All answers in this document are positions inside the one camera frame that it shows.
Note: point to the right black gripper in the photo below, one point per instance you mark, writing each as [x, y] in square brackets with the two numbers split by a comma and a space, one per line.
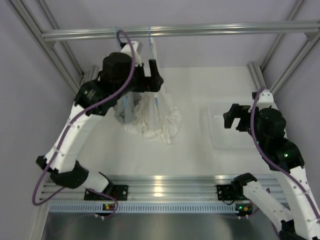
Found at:
[236, 111]

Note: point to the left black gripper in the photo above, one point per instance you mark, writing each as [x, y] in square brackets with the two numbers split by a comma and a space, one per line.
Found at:
[147, 83]

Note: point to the blue wire hanger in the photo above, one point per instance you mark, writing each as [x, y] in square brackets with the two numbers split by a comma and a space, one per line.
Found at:
[117, 37]
[153, 57]

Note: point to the white tank top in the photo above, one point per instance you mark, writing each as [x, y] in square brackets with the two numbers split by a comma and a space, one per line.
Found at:
[152, 115]

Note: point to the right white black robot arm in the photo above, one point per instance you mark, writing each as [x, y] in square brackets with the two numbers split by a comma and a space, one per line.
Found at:
[266, 126]

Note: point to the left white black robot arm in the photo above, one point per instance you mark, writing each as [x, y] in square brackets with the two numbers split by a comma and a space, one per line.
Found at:
[118, 77]

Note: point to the grey tank top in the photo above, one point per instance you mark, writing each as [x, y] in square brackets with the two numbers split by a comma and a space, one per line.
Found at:
[123, 107]

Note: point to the clear plastic basket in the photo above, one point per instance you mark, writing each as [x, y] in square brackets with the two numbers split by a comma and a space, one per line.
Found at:
[220, 137]

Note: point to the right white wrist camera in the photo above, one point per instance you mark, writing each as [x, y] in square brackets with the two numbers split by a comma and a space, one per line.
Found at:
[266, 100]

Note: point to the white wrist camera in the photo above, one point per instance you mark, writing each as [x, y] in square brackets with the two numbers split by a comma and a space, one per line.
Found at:
[266, 100]
[136, 52]

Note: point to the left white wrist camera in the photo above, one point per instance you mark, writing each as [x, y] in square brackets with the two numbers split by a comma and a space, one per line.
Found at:
[136, 52]

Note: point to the aluminium frame right posts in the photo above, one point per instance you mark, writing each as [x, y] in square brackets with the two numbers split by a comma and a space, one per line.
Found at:
[277, 58]

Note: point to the aluminium frame posts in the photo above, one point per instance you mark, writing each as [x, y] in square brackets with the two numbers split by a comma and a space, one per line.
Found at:
[32, 67]
[277, 58]

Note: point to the aluminium hanging rail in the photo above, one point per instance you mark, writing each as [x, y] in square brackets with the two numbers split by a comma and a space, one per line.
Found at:
[218, 29]

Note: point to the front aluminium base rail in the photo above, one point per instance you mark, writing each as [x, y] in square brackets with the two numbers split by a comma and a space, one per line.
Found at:
[161, 188]

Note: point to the aluminium frame left posts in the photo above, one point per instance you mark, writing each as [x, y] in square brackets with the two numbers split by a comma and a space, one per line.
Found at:
[32, 67]

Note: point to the slotted cable duct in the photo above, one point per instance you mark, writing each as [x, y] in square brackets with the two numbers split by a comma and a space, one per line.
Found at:
[125, 207]

